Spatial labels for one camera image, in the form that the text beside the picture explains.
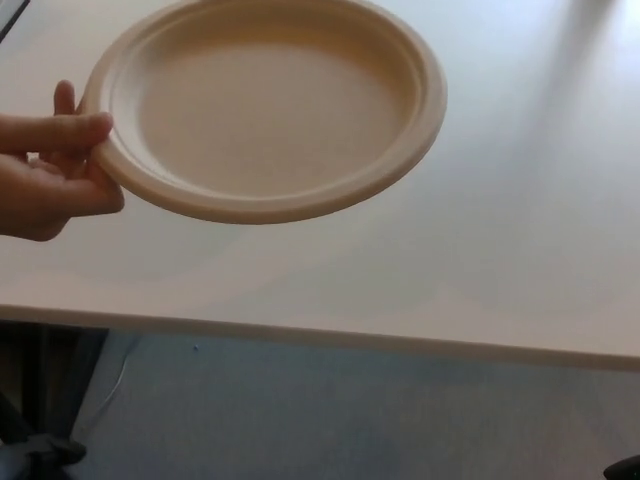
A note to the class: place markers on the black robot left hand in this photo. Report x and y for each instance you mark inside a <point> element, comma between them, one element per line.
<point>55,447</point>

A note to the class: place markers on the person's bare hand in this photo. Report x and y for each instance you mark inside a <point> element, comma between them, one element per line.
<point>40,175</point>

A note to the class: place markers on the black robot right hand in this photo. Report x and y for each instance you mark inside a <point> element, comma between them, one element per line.
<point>625,471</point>

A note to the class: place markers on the beige round paper plate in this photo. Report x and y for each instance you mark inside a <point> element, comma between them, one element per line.
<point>270,125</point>

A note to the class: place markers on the dark frame strip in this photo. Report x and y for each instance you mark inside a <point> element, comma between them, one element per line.
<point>7,17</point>

